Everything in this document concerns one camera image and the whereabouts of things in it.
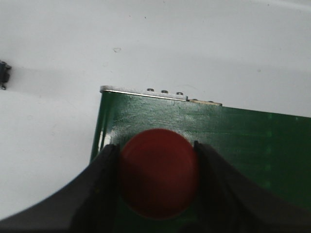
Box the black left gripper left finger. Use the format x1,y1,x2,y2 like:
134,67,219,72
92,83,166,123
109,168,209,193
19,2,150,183
0,144,120,233

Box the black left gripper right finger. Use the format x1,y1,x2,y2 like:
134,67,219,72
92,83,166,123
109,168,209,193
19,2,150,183
194,142,311,233

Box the red mushroom push button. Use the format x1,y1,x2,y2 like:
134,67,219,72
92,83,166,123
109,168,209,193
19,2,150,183
0,61,12,90
119,129,199,220

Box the green conveyor belt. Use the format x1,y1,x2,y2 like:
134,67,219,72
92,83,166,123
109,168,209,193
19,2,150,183
91,92,311,233

